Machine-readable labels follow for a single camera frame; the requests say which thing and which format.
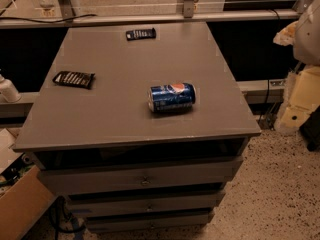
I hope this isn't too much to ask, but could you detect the blue rxbar blueberry wrapper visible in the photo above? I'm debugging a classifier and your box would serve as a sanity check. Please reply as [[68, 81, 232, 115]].
[[126, 28, 156, 41]]

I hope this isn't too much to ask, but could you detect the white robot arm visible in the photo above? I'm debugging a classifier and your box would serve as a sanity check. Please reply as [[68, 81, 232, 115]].
[[273, 0, 320, 134]]

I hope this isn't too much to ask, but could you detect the blue pepsi can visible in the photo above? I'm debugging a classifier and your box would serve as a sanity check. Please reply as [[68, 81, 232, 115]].
[[148, 83, 196, 113]]

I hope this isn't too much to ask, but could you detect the black rxbar chocolate wrapper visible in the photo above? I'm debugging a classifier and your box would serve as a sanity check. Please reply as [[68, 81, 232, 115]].
[[52, 71, 95, 89]]

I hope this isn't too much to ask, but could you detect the grey drawer cabinet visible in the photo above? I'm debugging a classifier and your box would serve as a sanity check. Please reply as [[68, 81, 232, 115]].
[[15, 23, 260, 232]]

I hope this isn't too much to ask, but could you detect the white pipe fitting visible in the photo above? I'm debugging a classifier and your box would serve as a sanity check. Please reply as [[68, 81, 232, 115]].
[[0, 74, 21, 103]]

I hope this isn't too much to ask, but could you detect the cardboard box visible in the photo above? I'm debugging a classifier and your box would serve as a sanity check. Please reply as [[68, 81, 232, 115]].
[[0, 129, 55, 240]]

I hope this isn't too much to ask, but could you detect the black cable on rail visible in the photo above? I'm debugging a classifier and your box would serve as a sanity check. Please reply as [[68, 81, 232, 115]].
[[0, 13, 98, 24]]

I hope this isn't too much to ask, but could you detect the metal frame rail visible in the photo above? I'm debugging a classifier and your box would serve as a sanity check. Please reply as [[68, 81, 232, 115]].
[[1, 0, 313, 28]]

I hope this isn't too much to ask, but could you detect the black cable loop floor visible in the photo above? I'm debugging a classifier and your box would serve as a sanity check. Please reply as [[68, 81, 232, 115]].
[[48, 197, 86, 240]]

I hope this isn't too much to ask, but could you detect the black hanging cable right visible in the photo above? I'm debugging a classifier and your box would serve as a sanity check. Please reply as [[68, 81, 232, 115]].
[[257, 9, 282, 125]]

